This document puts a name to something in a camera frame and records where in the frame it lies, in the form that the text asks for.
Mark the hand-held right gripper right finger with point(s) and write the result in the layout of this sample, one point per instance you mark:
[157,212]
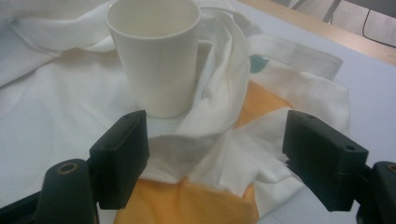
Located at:
[323,158]

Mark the pale blue table mat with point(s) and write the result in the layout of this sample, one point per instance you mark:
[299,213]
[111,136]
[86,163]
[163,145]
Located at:
[370,99]

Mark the white cup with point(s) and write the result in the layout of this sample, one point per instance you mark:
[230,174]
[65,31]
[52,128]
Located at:
[155,62]

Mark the white tote bag coloured shapes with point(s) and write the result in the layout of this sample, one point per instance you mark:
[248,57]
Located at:
[62,102]

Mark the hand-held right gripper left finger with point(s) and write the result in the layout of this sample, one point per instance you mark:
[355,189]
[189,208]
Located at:
[120,155]

